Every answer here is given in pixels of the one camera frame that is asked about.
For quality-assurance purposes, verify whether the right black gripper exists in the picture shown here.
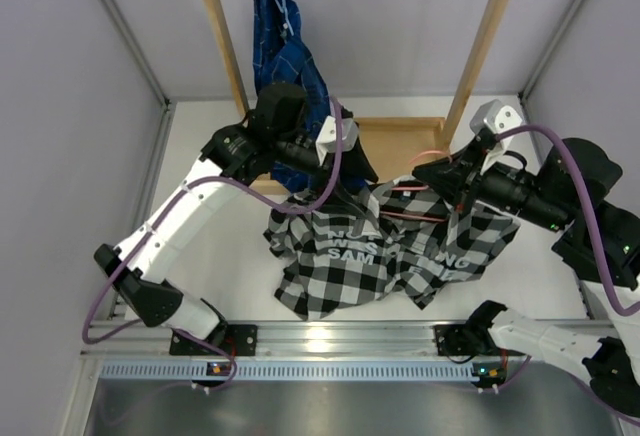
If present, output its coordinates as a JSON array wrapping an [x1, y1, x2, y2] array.
[[412, 138, 571, 234]]

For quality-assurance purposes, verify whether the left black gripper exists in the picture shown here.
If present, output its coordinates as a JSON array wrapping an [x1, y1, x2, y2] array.
[[272, 129, 378, 216]]

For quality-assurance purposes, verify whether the pink wire hanger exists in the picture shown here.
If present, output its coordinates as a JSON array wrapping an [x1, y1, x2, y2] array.
[[384, 149, 454, 223]]

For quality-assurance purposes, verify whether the black white checkered shirt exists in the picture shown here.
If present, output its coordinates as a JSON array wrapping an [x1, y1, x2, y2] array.
[[264, 176, 520, 321]]

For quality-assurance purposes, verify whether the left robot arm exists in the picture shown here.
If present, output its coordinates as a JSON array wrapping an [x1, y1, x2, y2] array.
[[94, 82, 378, 355]]

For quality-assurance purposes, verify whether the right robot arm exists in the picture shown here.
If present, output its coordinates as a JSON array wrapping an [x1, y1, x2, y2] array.
[[413, 138, 639, 418]]

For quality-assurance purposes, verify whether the blue plaid shirt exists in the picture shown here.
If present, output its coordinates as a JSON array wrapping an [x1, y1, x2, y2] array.
[[251, 0, 334, 195]]

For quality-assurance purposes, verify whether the light blue hanger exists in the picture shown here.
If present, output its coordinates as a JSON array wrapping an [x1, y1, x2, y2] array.
[[276, 0, 294, 39]]

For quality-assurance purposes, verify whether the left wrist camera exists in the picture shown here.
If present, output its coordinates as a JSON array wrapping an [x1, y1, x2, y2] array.
[[314, 116, 359, 167]]

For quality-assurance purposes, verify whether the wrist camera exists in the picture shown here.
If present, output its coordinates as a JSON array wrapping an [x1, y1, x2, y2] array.
[[314, 116, 359, 167], [469, 99, 523, 174]]

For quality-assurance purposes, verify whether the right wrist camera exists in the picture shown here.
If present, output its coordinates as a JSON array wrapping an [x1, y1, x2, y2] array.
[[469, 99, 523, 174]]

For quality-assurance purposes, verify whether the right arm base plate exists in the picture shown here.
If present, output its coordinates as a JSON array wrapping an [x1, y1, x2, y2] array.
[[434, 324, 473, 357]]

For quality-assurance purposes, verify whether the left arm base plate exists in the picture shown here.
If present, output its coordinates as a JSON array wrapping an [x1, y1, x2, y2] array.
[[169, 323, 258, 357]]

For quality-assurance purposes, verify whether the slotted cable duct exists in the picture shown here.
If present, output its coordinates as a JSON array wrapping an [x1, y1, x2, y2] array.
[[100, 359, 502, 383]]

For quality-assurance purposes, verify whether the aluminium mounting rail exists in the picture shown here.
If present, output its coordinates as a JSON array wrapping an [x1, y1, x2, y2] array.
[[81, 321, 452, 360]]

